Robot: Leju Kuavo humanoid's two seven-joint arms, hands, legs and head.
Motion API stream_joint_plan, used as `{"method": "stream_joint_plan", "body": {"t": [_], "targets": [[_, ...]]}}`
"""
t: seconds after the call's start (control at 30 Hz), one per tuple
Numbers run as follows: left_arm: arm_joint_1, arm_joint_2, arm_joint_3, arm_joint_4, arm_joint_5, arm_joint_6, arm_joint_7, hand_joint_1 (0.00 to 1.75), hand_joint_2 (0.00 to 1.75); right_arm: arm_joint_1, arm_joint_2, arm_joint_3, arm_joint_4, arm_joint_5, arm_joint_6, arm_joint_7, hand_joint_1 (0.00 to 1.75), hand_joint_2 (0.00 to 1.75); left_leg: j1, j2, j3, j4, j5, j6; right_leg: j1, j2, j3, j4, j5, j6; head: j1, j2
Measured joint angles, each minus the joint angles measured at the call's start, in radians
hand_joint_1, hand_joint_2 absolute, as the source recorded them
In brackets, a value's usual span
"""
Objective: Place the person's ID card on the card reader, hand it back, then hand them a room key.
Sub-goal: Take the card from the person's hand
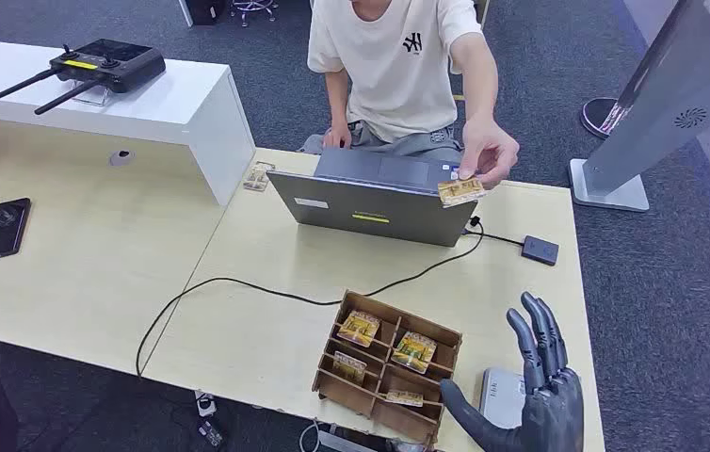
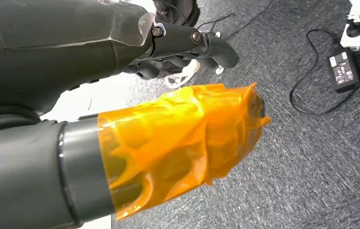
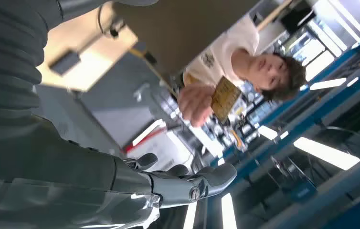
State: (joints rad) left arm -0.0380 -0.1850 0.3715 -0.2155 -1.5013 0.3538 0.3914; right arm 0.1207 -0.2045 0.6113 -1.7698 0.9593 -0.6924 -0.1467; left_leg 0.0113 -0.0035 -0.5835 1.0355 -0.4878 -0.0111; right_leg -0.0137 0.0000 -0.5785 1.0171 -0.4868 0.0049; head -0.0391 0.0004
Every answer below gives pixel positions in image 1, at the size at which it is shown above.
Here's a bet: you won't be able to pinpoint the black smartphone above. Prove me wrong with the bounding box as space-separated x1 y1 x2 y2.
0 197 32 262

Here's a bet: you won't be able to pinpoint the black remote controller with antennas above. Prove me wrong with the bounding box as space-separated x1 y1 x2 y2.
0 38 168 117

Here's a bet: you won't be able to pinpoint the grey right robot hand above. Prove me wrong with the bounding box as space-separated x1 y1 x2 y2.
439 291 586 452

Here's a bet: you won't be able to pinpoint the small black reader box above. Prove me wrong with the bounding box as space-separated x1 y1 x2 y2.
521 234 561 267

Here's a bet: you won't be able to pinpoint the golden hotel card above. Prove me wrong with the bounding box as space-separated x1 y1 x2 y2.
384 389 425 409
437 176 489 209

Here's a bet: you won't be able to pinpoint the round stanchion base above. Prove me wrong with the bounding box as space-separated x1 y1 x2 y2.
580 96 627 139

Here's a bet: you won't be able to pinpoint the brown wooden compartment tray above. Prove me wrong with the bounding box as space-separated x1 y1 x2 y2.
312 288 463 447

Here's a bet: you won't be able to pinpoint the white card reader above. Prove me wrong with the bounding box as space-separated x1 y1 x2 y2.
479 366 527 431

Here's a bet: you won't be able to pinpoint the long black power cable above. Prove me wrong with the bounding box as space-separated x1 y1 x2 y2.
135 215 486 379

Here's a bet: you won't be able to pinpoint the white desk shelf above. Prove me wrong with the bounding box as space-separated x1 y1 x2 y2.
0 37 258 207

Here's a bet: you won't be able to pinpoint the person's right hand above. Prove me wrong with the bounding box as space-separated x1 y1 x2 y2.
322 123 353 151

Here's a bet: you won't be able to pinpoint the clear acrylic stand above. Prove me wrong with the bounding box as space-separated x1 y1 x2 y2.
71 84 113 107

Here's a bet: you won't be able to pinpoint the person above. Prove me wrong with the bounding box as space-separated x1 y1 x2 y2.
297 0 522 188

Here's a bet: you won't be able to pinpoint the person's left hand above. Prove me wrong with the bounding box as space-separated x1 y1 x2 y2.
458 118 522 188

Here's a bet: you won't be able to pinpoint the cards in clear holder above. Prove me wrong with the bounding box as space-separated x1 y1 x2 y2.
242 160 276 192

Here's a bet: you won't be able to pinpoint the thin black reader cable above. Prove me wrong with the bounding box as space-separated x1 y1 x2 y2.
463 227 525 246

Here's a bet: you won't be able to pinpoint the golden card stack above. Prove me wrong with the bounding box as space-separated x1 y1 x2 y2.
331 350 369 385
336 310 382 348
390 331 439 376

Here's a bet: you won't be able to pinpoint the chrome chair base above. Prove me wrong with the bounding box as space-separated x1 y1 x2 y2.
230 0 280 28

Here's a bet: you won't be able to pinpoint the grey laptop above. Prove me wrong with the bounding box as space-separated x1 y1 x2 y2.
266 146 479 249

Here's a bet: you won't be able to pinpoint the black computer tower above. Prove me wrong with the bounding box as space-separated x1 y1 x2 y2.
185 0 228 27

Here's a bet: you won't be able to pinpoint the grey kiosk stand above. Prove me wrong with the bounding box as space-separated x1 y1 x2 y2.
568 0 710 214

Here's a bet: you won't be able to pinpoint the black power adapter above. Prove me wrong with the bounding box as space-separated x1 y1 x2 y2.
197 421 226 449

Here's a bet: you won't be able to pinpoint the white power strip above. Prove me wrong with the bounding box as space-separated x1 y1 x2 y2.
194 389 218 418

